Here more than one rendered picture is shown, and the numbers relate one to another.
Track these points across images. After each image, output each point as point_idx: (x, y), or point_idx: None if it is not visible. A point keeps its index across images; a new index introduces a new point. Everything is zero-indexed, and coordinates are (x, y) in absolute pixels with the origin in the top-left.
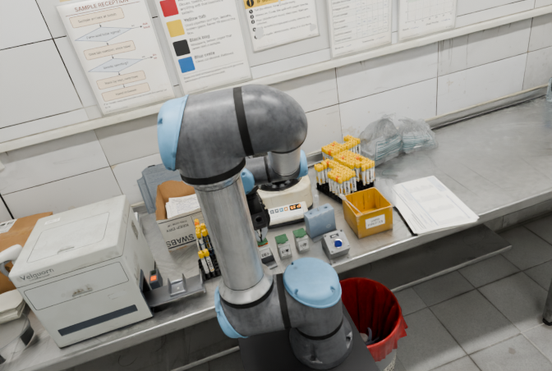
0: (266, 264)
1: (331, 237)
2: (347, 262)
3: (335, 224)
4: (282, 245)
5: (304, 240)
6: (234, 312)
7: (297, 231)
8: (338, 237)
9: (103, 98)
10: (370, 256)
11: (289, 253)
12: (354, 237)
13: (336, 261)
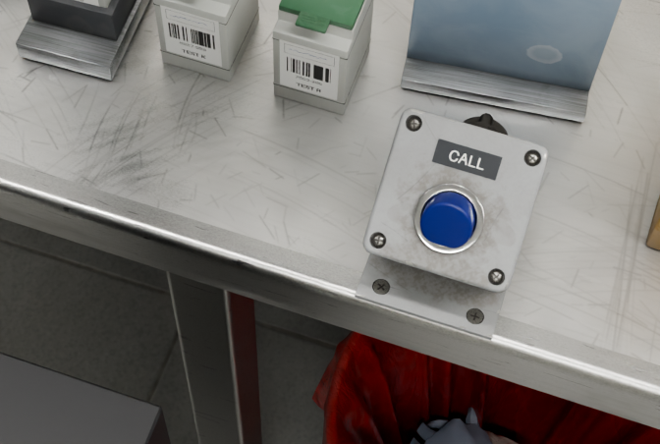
0: (58, 38)
1: (441, 157)
2: (455, 336)
3: (594, 70)
4: None
5: (318, 53)
6: None
7: None
8: (479, 184)
9: None
10: (613, 395)
11: (214, 59)
12: (633, 218)
13: (396, 287)
